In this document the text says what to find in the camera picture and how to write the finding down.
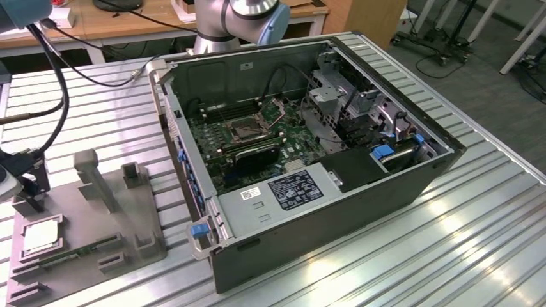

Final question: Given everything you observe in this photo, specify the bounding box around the green RAM stick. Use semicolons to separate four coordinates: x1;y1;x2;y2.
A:
40;235;119;269

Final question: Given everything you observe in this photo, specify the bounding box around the thin black cable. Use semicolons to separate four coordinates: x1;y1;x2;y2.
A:
42;17;166;88

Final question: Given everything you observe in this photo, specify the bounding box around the black RAM slot row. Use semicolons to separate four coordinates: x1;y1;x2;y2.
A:
199;101;258;125
213;136;279;155

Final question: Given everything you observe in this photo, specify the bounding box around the CPU socket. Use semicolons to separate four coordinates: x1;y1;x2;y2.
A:
229;114;274;146

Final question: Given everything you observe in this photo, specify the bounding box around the silver disk bay cage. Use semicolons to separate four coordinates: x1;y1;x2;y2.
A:
306;51;385;148

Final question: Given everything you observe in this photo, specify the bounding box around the black graphics card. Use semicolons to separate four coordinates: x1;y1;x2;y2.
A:
233;142;283;172

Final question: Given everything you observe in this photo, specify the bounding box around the silver power supply unit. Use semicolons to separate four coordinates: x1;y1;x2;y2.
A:
213;161;345;240

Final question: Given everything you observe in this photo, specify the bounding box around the black floor cable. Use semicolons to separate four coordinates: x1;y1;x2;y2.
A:
416;47;468;79

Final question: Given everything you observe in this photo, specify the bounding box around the black open PC case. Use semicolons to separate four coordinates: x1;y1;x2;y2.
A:
145;30;469;295

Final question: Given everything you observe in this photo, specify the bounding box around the wooden cabinet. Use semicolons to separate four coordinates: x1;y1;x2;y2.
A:
327;0;406;52

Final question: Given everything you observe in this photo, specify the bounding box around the black looped wire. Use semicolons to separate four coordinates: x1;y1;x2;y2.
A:
261;63;318;100

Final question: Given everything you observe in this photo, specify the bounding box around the silver CPU chip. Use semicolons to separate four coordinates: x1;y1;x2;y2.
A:
22;221;60;253

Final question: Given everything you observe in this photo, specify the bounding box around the grey parts rack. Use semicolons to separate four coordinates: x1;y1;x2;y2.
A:
6;148;170;306

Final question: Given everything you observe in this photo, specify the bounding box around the black plastic shroud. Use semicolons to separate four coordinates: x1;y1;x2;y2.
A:
319;148;389;193

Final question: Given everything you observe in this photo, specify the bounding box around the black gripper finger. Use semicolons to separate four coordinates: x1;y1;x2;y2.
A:
22;153;51;214

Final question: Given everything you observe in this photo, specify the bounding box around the black round stand base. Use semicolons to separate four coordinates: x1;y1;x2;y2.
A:
93;0;145;11

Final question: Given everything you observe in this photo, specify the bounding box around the thick black camera cable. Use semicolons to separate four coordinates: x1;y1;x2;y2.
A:
0;24;73;177

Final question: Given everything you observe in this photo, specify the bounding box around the black wheeled stand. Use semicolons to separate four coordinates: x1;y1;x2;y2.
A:
392;0;474;67

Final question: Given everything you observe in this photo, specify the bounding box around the white desk frame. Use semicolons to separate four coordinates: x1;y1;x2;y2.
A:
498;0;546;76
409;0;500;43

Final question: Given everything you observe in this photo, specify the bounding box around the green motherboard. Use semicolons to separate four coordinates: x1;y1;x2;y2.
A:
187;98;325;193

